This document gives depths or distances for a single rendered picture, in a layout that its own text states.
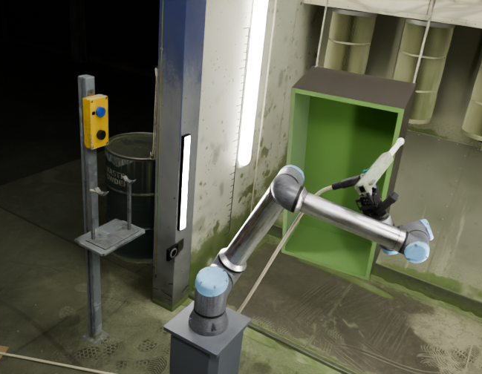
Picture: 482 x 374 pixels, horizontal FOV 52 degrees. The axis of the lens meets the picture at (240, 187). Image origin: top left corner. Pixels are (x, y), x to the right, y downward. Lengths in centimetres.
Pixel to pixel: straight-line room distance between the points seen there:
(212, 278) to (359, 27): 234
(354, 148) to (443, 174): 116
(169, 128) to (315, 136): 94
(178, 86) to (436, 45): 185
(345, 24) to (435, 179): 138
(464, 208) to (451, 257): 38
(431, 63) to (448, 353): 196
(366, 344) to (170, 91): 202
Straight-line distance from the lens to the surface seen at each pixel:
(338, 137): 316
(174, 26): 277
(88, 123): 256
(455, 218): 408
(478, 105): 375
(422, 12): 369
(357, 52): 394
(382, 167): 209
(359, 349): 341
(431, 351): 360
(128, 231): 283
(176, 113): 285
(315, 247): 345
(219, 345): 234
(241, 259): 235
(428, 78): 380
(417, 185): 414
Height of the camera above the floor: 223
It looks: 25 degrees down
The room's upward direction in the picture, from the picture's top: 6 degrees clockwise
